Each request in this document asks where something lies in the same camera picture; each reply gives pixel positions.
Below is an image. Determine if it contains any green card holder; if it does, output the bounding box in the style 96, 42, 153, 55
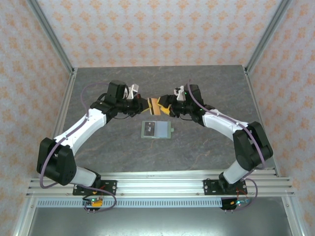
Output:
141, 120, 175, 140

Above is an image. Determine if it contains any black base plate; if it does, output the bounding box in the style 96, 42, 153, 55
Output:
203, 179, 247, 196
73, 180, 118, 196

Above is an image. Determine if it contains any black card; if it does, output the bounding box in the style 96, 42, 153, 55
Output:
144, 121, 156, 137

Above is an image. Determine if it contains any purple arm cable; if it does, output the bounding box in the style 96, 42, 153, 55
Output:
39, 82, 117, 212
187, 78, 268, 212

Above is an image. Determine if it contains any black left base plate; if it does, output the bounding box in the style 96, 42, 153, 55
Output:
73, 180, 118, 196

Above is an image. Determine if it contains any aluminium side rail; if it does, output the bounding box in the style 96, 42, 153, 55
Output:
243, 65, 281, 177
38, 68, 78, 177

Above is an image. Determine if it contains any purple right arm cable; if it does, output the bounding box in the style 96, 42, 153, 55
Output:
187, 78, 268, 212

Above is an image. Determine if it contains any narrow aluminium cross rail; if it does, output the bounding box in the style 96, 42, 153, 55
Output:
43, 168, 281, 178

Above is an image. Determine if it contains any wide aluminium base beam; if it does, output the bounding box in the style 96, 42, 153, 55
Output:
26, 178, 295, 198

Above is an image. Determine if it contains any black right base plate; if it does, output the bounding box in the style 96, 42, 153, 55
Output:
203, 179, 247, 196

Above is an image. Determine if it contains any aluminium frame leg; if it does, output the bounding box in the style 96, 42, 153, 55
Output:
282, 196, 305, 236
12, 196, 37, 236

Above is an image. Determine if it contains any grey slotted cable duct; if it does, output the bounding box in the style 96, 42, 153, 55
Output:
36, 198, 223, 208

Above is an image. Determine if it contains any circuit board with yellow connector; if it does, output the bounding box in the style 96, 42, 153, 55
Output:
82, 196, 104, 207

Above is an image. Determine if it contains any aluminium frame post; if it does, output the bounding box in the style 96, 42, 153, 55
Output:
245, 0, 295, 74
26, 0, 76, 74

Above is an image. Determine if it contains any grey metal sheet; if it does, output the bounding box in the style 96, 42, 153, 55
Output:
27, 207, 291, 236

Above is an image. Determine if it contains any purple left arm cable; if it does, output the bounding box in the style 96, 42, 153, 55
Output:
39, 82, 117, 212

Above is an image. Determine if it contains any circuit board with green light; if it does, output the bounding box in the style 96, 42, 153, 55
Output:
221, 198, 252, 211

